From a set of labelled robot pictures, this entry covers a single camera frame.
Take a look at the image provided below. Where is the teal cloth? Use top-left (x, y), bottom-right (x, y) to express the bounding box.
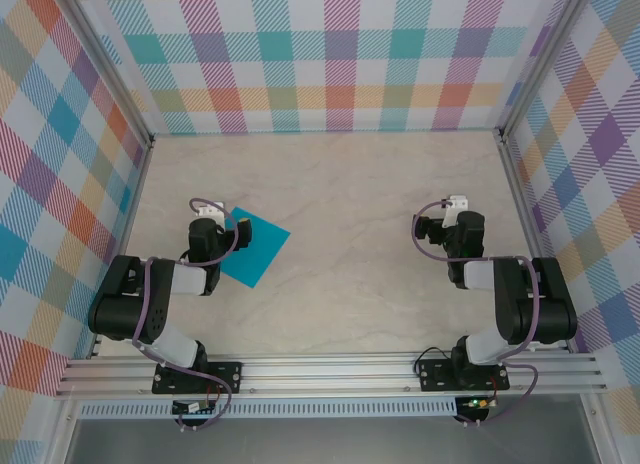
top-left (219, 204), bottom-right (293, 289)

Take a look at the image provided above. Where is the black circuit board white label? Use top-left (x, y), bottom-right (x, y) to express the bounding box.
top-left (171, 399), bottom-right (217, 416)

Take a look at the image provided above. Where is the grey metal panel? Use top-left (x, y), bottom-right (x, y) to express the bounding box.
top-left (64, 416), bottom-right (601, 464)

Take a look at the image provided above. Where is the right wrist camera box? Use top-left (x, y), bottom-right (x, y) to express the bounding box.
top-left (446, 194), bottom-right (471, 228)

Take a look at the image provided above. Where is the aluminium side rail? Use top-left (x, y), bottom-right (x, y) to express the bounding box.
top-left (497, 128), bottom-right (576, 355)
top-left (88, 136), bottom-right (156, 361)

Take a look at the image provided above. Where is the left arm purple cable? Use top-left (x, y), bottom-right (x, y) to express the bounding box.
top-left (132, 197), bottom-right (240, 432)

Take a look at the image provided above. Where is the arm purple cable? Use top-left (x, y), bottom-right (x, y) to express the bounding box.
top-left (132, 197), bottom-right (240, 432)
top-left (411, 198), bottom-right (541, 428)

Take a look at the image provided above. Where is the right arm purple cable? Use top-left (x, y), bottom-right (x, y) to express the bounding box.
top-left (411, 198), bottom-right (541, 428)

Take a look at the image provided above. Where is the thin black wire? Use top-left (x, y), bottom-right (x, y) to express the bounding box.
top-left (413, 346), bottom-right (454, 378)

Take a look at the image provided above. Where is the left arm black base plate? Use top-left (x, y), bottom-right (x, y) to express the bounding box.
top-left (151, 361), bottom-right (244, 396)

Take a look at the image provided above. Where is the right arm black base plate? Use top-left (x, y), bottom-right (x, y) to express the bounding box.
top-left (417, 358), bottom-right (511, 393)

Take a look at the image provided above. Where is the long aluminium mounting rail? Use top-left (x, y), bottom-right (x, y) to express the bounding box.
top-left (54, 352), bottom-right (609, 399)

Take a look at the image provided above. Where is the slotted grey cable duct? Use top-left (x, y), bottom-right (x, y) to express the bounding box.
top-left (78, 399), bottom-right (459, 419)

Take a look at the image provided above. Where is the aluminium corner post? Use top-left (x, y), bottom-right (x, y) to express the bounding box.
top-left (52, 0), bottom-right (156, 148)
top-left (497, 0), bottom-right (596, 145)

